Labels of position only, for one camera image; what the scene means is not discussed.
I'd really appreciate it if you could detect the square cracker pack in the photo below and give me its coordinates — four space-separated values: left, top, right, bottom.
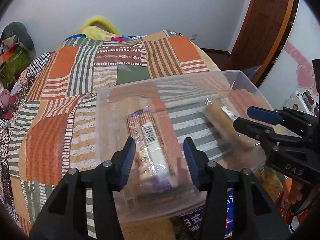
204 97 260 151

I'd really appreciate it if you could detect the blue biscuit snack bag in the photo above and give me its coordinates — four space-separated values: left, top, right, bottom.
172 188 234 239

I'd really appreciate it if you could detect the long wafer cracker pack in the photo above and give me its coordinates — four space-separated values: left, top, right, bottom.
126 109 175 192

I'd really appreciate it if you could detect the red snack bag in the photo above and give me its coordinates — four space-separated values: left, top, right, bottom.
260 167 293 226

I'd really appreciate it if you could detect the white device with stickers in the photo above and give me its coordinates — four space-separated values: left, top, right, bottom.
283 90 319 117

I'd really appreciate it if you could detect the white wardrobe with hearts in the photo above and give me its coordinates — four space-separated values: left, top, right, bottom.
259 0 319 109

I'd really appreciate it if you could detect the patchwork striped quilt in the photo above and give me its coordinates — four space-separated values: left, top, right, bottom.
1 29 220 239

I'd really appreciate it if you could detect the clear plastic storage bin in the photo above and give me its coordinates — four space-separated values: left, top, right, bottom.
95 70 270 223

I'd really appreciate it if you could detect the brown wooden door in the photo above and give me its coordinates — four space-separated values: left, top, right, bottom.
231 0 299 87

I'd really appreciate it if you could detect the pink plush toy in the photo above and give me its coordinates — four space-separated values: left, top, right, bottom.
0 89 10 109

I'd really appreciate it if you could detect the yellow bed footboard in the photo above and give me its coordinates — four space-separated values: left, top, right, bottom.
82 16 120 35

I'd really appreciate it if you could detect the grey neck pillow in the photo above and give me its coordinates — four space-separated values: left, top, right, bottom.
1 22 36 59

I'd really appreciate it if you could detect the wall power socket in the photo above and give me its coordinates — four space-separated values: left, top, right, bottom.
190 34 197 40

